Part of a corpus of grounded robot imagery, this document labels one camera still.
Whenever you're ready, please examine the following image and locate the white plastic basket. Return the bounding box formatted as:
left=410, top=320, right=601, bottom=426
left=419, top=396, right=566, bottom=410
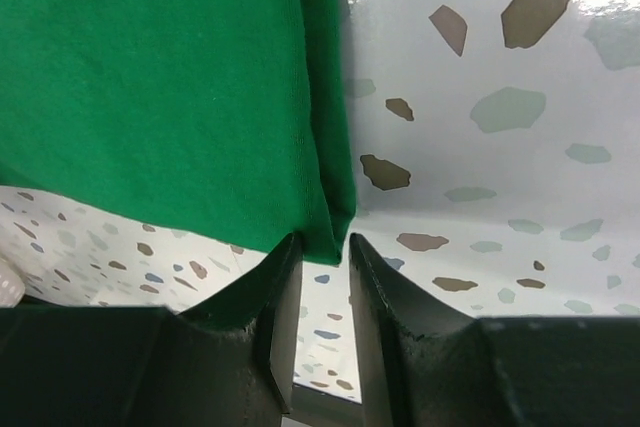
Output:
left=0, top=256, right=26, bottom=308

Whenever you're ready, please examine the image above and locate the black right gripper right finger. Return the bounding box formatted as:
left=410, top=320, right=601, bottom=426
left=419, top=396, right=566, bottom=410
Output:
left=349, top=234, right=639, bottom=426

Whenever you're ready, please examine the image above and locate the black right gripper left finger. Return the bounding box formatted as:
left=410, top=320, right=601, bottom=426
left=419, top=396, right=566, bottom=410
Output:
left=1, top=234, right=302, bottom=426

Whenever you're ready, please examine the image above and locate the green t shirt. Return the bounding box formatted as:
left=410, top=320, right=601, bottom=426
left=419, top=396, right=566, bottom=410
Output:
left=1, top=0, right=356, bottom=264

